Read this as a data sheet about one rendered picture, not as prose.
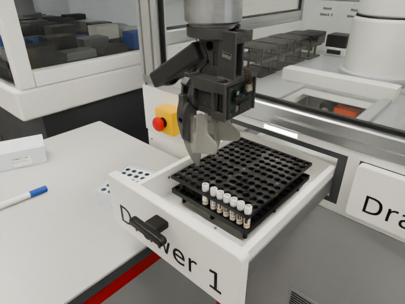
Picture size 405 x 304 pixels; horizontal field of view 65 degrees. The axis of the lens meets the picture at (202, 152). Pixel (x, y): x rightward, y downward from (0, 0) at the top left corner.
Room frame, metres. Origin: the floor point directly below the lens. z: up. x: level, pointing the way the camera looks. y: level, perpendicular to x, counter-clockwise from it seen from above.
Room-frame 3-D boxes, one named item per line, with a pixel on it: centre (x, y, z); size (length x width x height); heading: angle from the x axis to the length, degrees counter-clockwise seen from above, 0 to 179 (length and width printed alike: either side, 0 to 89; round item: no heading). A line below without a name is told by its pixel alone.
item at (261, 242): (0.54, -0.09, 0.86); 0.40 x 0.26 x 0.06; 138
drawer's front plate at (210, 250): (0.38, 0.05, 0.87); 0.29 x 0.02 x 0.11; 48
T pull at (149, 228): (0.36, 0.07, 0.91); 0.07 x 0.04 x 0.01; 48
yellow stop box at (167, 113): (0.83, 0.09, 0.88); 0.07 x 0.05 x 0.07; 48
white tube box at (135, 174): (0.64, 0.18, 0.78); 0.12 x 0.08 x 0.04; 156
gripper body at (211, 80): (0.44, -0.02, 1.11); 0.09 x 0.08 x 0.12; 48
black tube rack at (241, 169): (0.53, -0.08, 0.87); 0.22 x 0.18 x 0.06; 138
